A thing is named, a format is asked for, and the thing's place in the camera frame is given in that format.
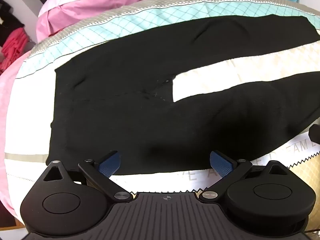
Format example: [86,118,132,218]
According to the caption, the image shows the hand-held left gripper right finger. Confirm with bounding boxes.
[200,151,288,201]

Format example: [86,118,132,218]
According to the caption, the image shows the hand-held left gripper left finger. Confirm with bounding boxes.
[44,151,134,202]

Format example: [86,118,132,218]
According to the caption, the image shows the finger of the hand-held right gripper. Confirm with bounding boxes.
[308,123,320,143]

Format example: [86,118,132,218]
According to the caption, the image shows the black pants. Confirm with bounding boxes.
[46,14,320,176]

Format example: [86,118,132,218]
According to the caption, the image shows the pink bed sheet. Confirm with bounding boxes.
[0,52,28,219]

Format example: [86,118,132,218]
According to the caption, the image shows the patterned beige teal quilt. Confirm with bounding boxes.
[4,0,320,230]

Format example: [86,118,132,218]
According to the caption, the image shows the stack of red clothes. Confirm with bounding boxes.
[1,27,28,71]

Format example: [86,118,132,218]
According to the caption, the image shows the pink floral pillow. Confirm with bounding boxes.
[36,0,196,43]

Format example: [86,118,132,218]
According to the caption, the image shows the black clothes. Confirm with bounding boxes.
[0,0,25,47]

